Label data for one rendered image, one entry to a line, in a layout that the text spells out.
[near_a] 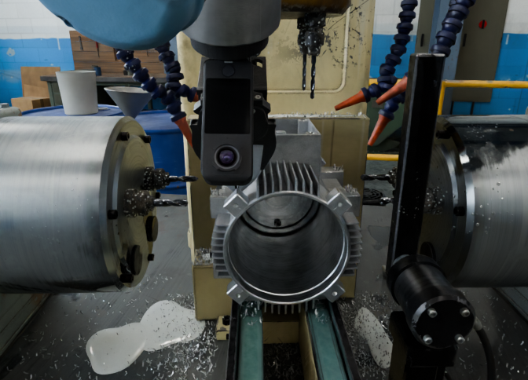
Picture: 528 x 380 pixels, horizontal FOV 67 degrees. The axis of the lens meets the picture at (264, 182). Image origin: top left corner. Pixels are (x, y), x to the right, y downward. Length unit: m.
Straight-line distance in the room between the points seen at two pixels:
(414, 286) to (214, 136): 0.24
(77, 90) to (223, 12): 2.25
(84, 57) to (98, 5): 6.12
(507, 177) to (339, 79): 0.37
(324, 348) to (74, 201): 0.34
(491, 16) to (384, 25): 1.24
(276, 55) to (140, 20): 0.59
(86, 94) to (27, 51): 4.55
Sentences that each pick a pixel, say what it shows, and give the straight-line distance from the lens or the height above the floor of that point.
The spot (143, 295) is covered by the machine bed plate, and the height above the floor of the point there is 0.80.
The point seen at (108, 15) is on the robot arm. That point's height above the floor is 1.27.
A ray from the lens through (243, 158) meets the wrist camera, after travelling 0.35.
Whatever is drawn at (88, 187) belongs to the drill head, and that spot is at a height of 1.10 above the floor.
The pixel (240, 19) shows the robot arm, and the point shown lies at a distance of 0.33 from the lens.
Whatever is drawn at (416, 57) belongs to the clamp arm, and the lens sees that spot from 0.44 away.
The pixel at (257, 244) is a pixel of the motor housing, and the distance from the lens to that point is 0.66.
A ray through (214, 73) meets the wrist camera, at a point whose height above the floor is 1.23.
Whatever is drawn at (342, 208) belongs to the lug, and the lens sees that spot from 0.49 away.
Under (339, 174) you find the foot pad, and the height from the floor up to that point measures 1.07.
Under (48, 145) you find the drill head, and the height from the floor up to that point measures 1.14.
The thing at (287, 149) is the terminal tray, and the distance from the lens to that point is 0.54.
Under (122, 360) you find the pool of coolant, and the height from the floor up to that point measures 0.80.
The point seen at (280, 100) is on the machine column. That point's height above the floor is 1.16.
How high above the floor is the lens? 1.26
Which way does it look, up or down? 19 degrees down
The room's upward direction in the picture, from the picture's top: straight up
